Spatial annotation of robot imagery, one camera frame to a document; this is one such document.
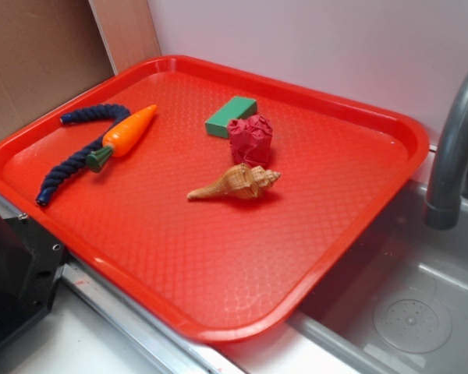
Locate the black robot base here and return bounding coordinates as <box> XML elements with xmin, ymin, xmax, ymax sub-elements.
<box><xmin>0</xmin><ymin>215</ymin><xmax>67</xmax><ymax>350</ymax></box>

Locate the crumpled red paper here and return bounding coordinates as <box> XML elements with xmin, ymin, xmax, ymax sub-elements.
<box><xmin>227</xmin><ymin>114</ymin><xmax>273</xmax><ymax>168</ymax></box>

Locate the tan conch seashell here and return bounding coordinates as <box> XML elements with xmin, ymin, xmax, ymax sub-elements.
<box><xmin>186</xmin><ymin>163</ymin><xmax>281</xmax><ymax>201</ymax></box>

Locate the green rectangular block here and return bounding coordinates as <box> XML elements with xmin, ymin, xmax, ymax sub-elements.
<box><xmin>205</xmin><ymin>96</ymin><xmax>258</xmax><ymax>139</ymax></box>

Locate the red plastic tray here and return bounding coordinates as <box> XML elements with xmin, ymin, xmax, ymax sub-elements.
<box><xmin>0</xmin><ymin>56</ymin><xmax>429</xmax><ymax>343</ymax></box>

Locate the orange toy carrot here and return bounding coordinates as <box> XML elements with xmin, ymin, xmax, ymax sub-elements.
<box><xmin>86</xmin><ymin>104</ymin><xmax>158</xmax><ymax>173</ymax></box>

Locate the grey plastic sink basin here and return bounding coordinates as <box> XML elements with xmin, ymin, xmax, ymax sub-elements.
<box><xmin>233</xmin><ymin>178</ymin><xmax>468</xmax><ymax>374</ymax></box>

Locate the grey sink faucet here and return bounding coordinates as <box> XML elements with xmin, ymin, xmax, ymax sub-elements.
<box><xmin>423</xmin><ymin>73</ymin><xmax>468</xmax><ymax>230</ymax></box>

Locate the brown cardboard panel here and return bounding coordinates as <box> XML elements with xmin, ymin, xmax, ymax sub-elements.
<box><xmin>0</xmin><ymin>1</ymin><xmax>161</xmax><ymax>140</ymax></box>

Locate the navy blue rope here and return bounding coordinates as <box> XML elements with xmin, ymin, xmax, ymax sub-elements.
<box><xmin>35</xmin><ymin>103</ymin><xmax>132</xmax><ymax>207</ymax></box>

